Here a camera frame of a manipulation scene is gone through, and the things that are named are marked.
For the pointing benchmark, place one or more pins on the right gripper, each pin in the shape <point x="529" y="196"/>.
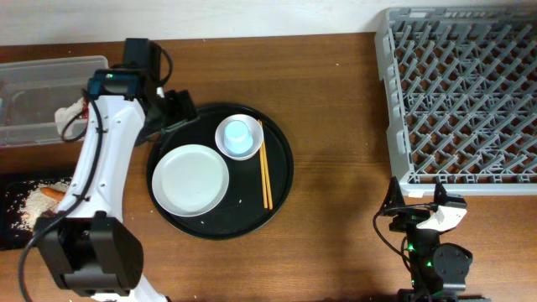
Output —
<point x="408" y="218"/>

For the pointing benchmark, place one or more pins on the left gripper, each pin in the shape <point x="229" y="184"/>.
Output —
<point x="185" y="114"/>

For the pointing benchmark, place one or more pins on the white plate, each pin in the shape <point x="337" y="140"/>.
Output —
<point x="190" y="180"/>

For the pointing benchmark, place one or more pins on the red snack wrapper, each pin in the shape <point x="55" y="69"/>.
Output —
<point x="85" y="109"/>

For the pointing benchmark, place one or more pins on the white tissue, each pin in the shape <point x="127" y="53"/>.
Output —
<point x="64" y="114"/>

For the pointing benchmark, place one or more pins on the orange carrot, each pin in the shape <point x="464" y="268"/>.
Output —
<point x="53" y="193"/>

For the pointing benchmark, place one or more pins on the rice pile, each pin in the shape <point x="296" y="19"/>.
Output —
<point x="33" y="204"/>

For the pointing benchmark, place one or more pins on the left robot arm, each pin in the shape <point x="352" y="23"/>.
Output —
<point x="85" y="246"/>

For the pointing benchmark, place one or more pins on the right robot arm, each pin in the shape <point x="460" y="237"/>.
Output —
<point x="437" y="270"/>

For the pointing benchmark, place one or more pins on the grey dishwasher rack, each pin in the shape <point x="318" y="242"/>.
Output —
<point x="461" y="93"/>

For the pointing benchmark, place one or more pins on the black waste bin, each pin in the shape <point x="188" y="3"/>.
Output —
<point x="15" y="190"/>

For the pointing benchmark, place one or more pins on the light blue cup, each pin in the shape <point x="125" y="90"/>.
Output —
<point x="237" y="137"/>

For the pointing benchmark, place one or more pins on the white bowl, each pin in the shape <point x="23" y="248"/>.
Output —
<point x="254" y="129"/>

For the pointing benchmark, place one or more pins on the wooden chopstick left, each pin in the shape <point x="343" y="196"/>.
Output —
<point x="262" y="165"/>

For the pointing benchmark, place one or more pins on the wooden chopstick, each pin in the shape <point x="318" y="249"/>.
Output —
<point x="268" y="184"/>
<point x="262" y="165"/>

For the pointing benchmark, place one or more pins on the round black tray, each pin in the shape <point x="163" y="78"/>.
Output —
<point x="241" y="211"/>

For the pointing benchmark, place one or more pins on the wooden chopstick right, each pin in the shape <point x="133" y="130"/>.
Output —
<point x="268" y="184"/>

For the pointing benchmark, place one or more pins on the clear plastic bin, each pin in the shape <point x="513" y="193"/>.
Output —
<point x="32" y="91"/>

